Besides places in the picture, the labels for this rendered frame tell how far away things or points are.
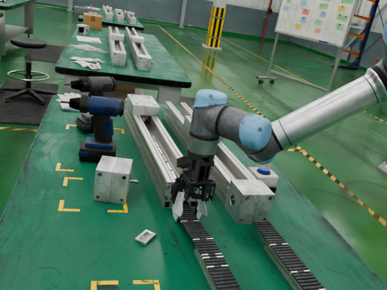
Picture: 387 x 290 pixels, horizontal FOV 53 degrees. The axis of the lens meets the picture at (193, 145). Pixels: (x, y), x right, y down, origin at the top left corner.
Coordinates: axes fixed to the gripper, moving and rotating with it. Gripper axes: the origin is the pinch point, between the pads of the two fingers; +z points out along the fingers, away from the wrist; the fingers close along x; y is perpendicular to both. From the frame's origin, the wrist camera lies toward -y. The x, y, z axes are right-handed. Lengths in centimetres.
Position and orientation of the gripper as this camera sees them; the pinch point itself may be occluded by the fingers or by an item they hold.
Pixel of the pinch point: (186, 215)
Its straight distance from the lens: 108.1
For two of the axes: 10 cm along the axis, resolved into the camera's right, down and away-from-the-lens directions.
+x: 9.4, 0.3, 3.4
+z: -1.6, 9.2, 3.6
